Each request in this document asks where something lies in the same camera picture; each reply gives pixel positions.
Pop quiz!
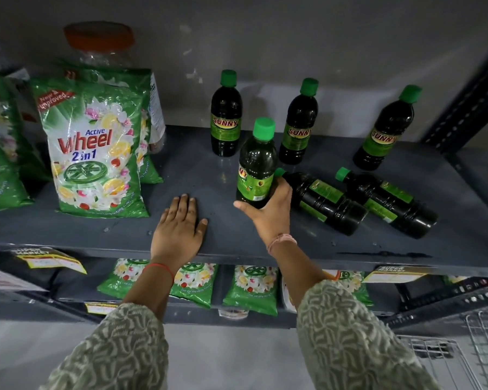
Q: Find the person's right hand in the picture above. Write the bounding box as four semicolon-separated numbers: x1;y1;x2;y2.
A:
233;176;293;250

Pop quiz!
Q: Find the person's left hand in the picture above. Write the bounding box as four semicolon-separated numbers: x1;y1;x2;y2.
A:
150;194;209;265

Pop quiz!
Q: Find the dark green-capped cleaner bottle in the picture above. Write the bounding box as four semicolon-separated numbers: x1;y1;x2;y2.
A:
273;167;369;236
278;77;319;165
236;117;278;210
335;166;439;239
210;69;244;158
352;84;423;172

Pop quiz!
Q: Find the person's left forearm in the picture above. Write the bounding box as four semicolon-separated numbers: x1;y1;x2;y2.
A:
40;262;176;390

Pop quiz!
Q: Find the person's right forearm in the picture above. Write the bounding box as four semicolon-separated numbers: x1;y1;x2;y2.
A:
268;239;442;390

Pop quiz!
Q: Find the grey metal shelf board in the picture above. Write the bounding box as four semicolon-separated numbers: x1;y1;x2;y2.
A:
0;125;488;277
0;256;488;330

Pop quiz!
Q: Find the pink thread wrist band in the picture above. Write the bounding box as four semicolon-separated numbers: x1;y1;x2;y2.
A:
267;233;298;256

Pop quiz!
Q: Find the red thread wrist band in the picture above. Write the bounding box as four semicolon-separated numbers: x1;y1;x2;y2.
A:
143;262;176;281

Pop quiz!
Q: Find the small green detergent powder packet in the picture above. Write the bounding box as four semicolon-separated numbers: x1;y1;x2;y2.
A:
222;265;279;317
337;270;374;307
97;258;220;309

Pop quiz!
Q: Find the white orange packet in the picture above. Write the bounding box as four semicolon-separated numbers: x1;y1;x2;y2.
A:
281;275;298;314

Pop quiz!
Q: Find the large green detergent powder packet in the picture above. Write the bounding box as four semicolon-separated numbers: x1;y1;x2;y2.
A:
56;57;166;186
30;76;150;219
0;57;53;212

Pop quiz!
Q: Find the small yellow price label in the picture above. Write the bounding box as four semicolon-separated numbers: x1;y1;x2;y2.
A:
85;302;119;316

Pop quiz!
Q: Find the yellow black shelf price label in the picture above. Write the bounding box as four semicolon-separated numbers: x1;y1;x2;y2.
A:
11;246;88;275
361;265;434;284

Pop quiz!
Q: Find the clear jar with orange lid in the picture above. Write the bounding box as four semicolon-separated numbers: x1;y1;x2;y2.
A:
63;21;136;69

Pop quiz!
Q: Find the perforated grey shelf upright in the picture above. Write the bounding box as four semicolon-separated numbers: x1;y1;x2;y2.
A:
420;44;488;155

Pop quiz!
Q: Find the silver wire shopping basket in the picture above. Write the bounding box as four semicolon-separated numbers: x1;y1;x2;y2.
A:
395;309;488;390

